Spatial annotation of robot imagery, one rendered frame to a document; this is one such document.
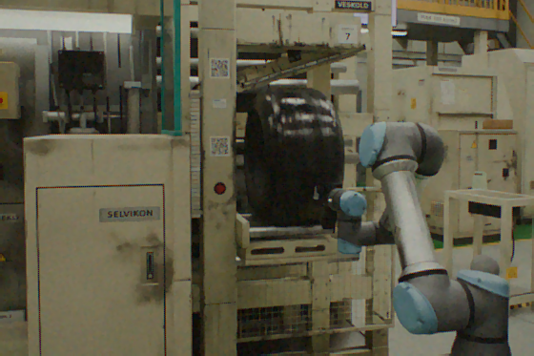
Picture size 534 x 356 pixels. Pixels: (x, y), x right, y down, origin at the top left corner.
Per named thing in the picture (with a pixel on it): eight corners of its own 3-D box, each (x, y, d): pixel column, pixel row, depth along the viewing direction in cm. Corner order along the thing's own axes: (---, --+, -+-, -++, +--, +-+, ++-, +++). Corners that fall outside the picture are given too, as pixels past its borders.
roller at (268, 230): (244, 240, 212) (247, 236, 208) (243, 228, 214) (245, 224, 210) (332, 235, 221) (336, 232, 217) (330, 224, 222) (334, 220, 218)
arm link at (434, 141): (450, 114, 154) (392, 224, 187) (414, 113, 151) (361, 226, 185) (469, 143, 146) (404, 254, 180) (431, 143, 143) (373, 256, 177)
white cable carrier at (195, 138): (191, 218, 212) (190, 90, 210) (190, 216, 217) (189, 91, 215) (203, 217, 214) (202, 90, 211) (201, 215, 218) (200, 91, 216)
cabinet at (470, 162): (456, 246, 607) (459, 130, 600) (421, 237, 660) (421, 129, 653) (518, 239, 645) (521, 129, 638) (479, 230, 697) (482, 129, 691)
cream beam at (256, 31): (228, 44, 237) (227, 9, 236) (218, 52, 261) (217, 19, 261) (362, 49, 252) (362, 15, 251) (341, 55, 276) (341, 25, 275)
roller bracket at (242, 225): (241, 248, 205) (241, 221, 204) (223, 229, 244) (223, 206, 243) (251, 248, 206) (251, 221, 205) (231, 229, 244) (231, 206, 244)
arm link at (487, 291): (521, 335, 130) (522, 277, 129) (469, 341, 126) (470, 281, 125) (487, 318, 141) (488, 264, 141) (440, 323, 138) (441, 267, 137)
